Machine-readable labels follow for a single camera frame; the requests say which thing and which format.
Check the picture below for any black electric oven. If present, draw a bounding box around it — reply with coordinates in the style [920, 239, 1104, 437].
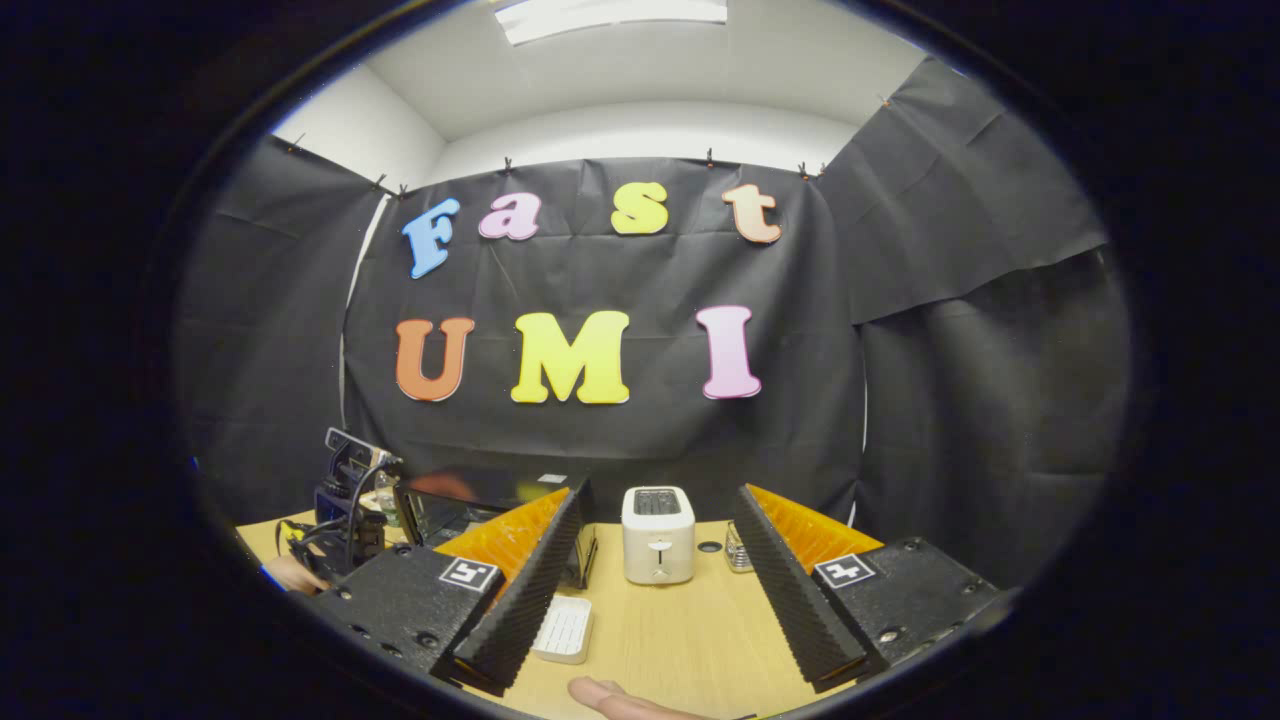
[393, 470, 599, 591]

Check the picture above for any white toaster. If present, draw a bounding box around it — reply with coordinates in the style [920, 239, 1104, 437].
[621, 486, 697, 586]

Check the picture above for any black backdrop cloth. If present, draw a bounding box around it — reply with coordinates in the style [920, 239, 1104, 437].
[175, 55, 1136, 591]

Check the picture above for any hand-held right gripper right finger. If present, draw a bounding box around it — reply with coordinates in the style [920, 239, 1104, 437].
[733, 483, 1006, 694]

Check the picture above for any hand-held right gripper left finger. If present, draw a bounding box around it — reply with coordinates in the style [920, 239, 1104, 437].
[300, 477, 593, 698]

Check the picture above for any white plastic sandwich holder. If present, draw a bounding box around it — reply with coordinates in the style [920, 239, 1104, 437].
[530, 594, 595, 666]

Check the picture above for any ceiling light panel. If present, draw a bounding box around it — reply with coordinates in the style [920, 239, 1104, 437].
[493, 0, 729, 47]

